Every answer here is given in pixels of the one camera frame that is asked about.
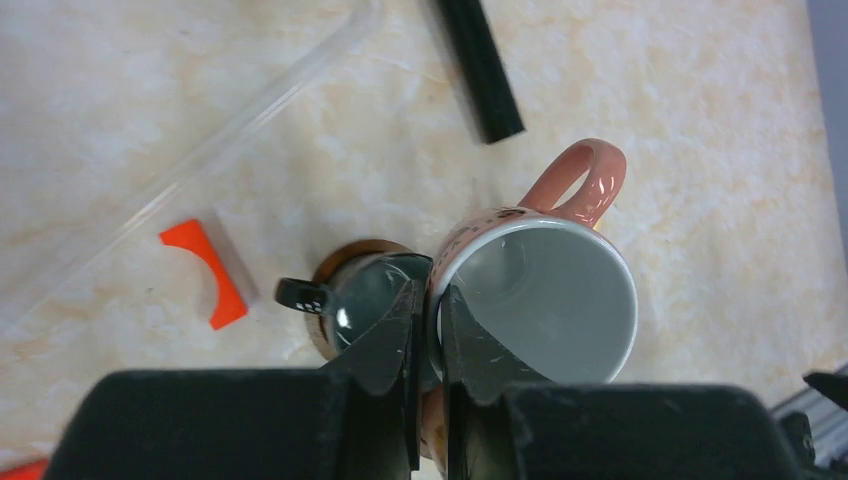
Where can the orange plastic piece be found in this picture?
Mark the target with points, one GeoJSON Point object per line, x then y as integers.
{"type": "Point", "coordinates": [192, 237]}

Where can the clear plastic tray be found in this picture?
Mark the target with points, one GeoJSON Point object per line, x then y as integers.
{"type": "Point", "coordinates": [109, 107]}

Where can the dark green mug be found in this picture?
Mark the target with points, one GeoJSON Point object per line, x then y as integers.
{"type": "Point", "coordinates": [358, 297]}

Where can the black handheld microphone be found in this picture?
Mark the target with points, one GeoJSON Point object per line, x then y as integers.
{"type": "Point", "coordinates": [493, 102]}

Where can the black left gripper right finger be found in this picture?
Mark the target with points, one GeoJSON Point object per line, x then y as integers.
{"type": "Point", "coordinates": [505, 421]}

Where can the dark wooden round coaster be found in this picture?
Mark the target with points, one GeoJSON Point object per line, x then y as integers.
{"type": "Point", "coordinates": [330, 267]}

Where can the small grey blue mug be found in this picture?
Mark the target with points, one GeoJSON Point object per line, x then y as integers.
{"type": "Point", "coordinates": [538, 276]}

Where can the small orange rectangular block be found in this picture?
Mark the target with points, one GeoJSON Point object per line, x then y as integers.
{"type": "Point", "coordinates": [30, 471]}

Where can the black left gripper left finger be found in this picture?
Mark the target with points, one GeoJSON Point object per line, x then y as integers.
{"type": "Point", "coordinates": [356, 417]}

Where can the aluminium frame rail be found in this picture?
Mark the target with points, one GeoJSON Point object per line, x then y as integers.
{"type": "Point", "coordinates": [815, 422]}

